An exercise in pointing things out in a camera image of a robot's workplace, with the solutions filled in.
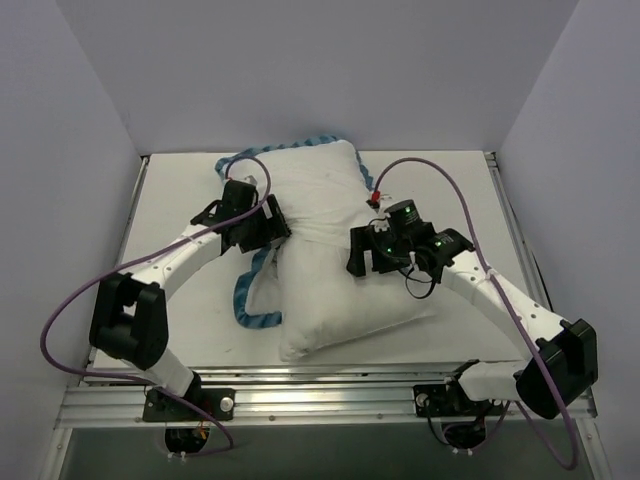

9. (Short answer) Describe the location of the blue white patterned pillowcase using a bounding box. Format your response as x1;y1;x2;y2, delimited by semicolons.
215;135;374;329

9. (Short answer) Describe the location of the white pillow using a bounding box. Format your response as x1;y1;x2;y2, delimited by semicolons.
277;237;436;362

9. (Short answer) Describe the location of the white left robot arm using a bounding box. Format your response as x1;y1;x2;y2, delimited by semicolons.
89;180;290;419

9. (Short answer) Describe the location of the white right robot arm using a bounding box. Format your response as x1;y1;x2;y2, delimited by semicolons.
346;200;599;419

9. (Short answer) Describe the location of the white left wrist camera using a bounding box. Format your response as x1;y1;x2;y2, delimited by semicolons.
241;175;258;187

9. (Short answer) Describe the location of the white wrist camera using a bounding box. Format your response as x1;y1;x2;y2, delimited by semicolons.
241;175;258;187
366;190;394;212

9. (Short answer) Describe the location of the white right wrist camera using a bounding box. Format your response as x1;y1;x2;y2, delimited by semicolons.
366;190;394;212

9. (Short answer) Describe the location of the aluminium side rail left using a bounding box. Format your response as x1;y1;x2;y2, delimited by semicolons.
114;155;151;266

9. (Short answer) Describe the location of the aluminium side rail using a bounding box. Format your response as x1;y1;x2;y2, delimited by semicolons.
114;155;151;266
483;152;553;311

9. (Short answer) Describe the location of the aluminium side rail right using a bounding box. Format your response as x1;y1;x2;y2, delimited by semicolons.
483;152;553;311

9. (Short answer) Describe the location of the aluminium front rail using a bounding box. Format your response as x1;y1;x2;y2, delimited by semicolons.
54;367;599;431

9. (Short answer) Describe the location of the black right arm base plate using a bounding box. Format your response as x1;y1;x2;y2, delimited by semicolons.
412;383;503;418

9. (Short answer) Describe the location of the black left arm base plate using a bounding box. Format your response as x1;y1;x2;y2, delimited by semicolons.
142;388;236;423

